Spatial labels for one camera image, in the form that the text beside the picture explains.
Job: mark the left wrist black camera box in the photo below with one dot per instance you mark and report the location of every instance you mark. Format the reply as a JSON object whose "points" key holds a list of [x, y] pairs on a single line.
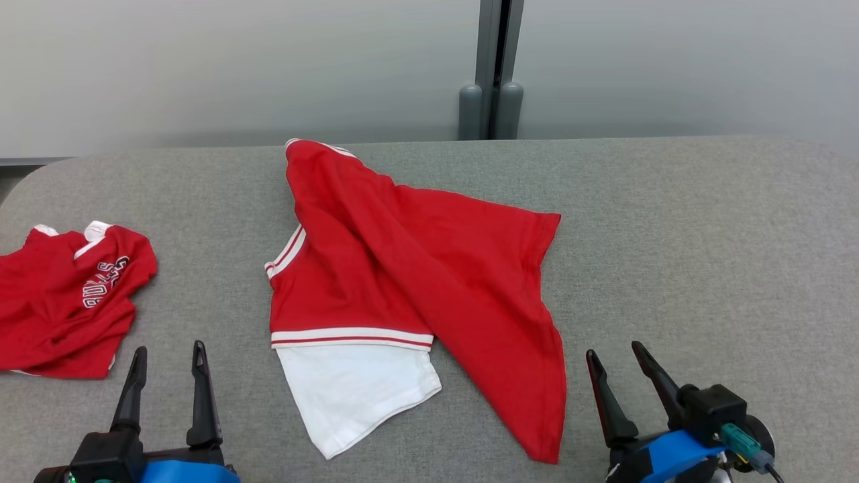
{"points": [[104, 459]]}

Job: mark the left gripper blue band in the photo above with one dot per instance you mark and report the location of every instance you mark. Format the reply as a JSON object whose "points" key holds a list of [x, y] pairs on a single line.
{"points": [[188, 471]]}

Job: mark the dark grey partition post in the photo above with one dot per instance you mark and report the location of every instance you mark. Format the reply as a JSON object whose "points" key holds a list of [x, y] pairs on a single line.
{"points": [[484, 40]]}

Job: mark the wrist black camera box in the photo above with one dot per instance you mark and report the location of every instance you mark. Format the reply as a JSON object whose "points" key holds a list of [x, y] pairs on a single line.
{"points": [[711, 409], [104, 459]]}

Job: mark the red jersey with white sleeves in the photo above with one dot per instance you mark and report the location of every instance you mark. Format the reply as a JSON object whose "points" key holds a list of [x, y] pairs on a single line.
{"points": [[416, 268]]}

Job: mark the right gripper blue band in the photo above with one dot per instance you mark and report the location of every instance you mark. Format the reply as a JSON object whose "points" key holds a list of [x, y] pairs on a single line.
{"points": [[664, 459]]}

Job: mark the grey cylindrical post foot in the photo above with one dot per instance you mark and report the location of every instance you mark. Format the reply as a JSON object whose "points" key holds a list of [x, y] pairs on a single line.
{"points": [[470, 114], [511, 114]]}

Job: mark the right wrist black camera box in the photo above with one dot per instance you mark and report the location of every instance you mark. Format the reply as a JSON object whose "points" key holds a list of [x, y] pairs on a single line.
{"points": [[711, 409]]}

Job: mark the red jersey with Bulls print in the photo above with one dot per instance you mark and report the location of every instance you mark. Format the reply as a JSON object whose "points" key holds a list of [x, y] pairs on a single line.
{"points": [[54, 315]]}

